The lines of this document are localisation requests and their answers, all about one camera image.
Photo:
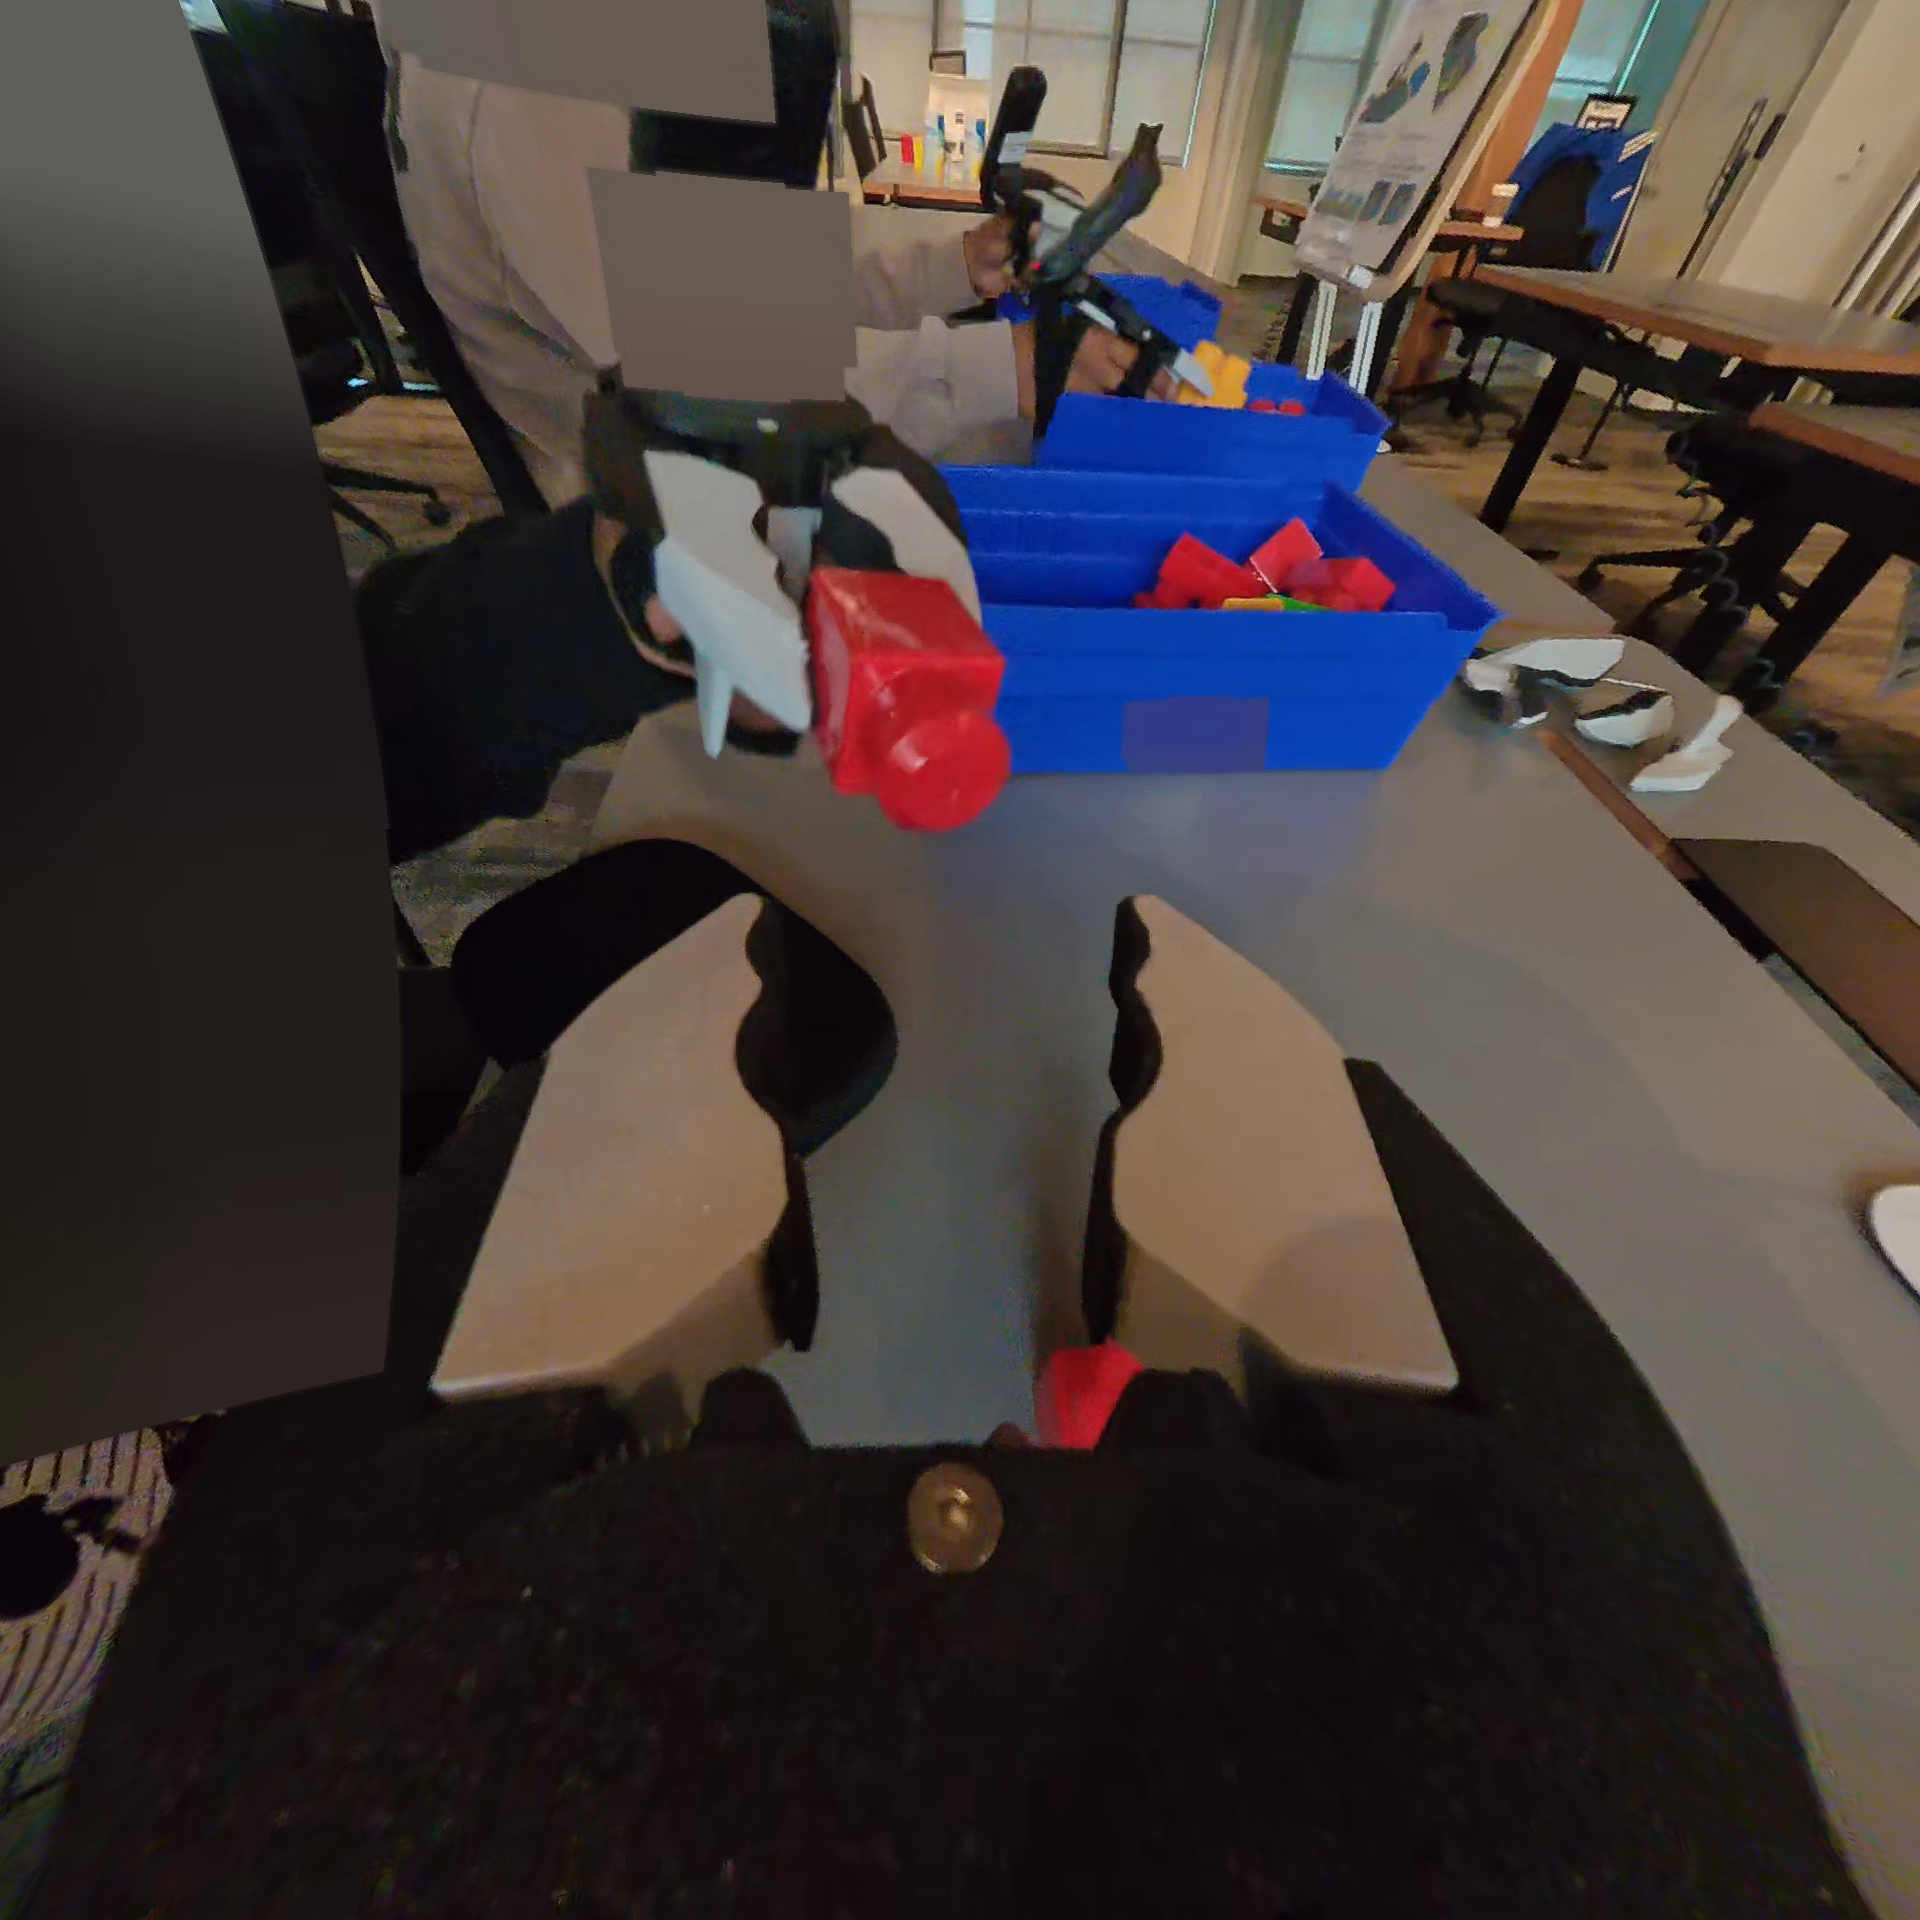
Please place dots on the brown wooden board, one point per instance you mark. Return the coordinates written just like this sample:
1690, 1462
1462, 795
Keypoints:
1815, 944

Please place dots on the white and black plastic part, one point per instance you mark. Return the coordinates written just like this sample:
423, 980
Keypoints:
1629, 715
1546, 667

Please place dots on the white plastic tray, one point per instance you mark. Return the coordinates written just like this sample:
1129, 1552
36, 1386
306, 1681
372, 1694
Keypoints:
1902, 1236

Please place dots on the person's left forearm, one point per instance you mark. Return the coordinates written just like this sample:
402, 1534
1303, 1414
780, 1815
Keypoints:
495, 675

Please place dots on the blue plastic bin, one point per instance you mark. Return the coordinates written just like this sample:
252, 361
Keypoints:
1154, 311
1350, 690
1185, 442

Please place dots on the blue cloth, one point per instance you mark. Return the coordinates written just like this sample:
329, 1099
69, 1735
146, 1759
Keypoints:
1575, 182

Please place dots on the window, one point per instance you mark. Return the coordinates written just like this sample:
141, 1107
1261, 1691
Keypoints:
1328, 76
1050, 76

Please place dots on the wooden table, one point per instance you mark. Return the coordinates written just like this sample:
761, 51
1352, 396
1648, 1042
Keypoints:
1724, 315
1861, 442

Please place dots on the person's left hand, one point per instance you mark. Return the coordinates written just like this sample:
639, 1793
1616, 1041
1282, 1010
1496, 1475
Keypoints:
633, 579

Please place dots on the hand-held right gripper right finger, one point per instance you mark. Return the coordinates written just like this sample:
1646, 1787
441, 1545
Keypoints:
1277, 1185

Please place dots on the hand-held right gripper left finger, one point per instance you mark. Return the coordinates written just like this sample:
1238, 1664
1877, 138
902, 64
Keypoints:
630, 1171

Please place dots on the black office chair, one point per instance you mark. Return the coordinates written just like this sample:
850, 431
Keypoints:
1501, 300
1724, 494

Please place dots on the printed paper sheet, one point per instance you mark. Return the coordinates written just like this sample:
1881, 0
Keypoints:
1902, 638

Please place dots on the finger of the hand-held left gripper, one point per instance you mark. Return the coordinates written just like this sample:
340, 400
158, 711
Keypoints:
902, 516
734, 628

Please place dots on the white poster board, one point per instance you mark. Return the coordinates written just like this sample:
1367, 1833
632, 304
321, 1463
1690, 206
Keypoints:
1410, 135

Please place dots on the group of colourful cups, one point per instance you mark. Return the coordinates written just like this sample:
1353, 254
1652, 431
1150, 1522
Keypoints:
930, 148

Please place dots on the pile of mega blocks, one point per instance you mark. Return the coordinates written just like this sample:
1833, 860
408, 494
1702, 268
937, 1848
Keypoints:
1277, 579

